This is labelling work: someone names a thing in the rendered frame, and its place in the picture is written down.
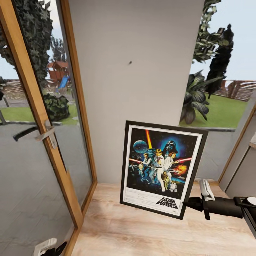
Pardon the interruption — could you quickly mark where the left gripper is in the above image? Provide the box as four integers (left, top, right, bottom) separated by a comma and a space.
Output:
41, 241, 67, 256

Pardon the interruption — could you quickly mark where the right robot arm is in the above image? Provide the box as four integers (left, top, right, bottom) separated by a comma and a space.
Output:
183, 179, 256, 239

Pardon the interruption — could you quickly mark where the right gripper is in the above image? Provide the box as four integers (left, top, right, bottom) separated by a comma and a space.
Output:
183, 194, 229, 220

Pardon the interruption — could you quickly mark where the poster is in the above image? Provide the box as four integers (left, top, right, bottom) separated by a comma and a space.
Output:
119, 120, 209, 220

